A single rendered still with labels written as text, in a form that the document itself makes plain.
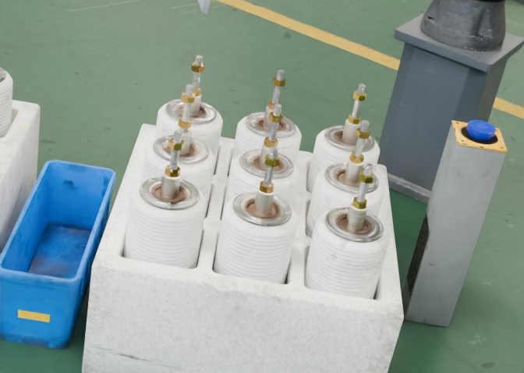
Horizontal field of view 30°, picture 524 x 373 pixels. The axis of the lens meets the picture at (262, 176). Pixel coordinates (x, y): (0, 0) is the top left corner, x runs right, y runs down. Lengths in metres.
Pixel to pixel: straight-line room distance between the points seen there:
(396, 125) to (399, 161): 0.07
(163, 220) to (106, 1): 1.36
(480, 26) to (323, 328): 0.73
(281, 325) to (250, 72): 1.07
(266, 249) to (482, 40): 0.70
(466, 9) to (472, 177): 0.43
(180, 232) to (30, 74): 0.94
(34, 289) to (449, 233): 0.59
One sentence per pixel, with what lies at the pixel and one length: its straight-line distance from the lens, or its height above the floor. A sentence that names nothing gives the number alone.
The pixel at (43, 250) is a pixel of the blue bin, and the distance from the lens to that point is 1.54.
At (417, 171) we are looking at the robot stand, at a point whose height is 0.05.
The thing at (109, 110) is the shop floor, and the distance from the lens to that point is 1.97.
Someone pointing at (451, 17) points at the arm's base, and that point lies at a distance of 1.75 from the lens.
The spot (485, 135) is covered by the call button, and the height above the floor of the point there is 0.32.
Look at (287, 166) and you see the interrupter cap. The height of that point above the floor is 0.25.
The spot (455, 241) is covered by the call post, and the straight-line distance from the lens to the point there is 1.46.
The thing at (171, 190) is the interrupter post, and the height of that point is 0.26.
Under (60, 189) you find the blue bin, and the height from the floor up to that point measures 0.07.
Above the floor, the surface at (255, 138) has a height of 0.25.
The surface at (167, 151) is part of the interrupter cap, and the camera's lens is 1.32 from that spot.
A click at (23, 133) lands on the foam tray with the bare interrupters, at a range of 1.49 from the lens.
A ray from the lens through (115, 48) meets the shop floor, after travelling 2.24.
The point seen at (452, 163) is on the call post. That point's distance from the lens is 1.39.
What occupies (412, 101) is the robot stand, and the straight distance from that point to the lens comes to 1.81.
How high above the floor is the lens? 0.90
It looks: 30 degrees down
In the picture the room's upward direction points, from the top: 11 degrees clockwise
